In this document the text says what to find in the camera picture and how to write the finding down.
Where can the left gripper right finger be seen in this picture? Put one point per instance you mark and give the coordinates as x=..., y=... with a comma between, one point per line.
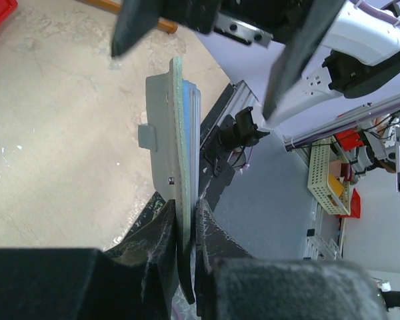
x=232, y=284

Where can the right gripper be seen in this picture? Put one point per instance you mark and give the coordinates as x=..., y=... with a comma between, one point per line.
x=303, y=24

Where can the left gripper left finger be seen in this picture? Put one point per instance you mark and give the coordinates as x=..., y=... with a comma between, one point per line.
x=136, y=280

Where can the green card holder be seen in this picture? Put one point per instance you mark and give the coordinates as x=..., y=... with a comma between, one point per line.
x=171, y=134

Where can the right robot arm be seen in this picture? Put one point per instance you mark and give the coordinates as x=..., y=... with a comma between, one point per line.
x=332, y=48

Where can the wooden rack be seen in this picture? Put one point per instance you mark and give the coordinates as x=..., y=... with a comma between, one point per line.
x=135, y=16

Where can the perforated cream crate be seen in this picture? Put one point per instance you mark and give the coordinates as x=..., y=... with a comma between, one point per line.
x=333, y=196

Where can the red crate in background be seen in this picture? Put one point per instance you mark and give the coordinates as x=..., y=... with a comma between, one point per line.
x=348, y=139

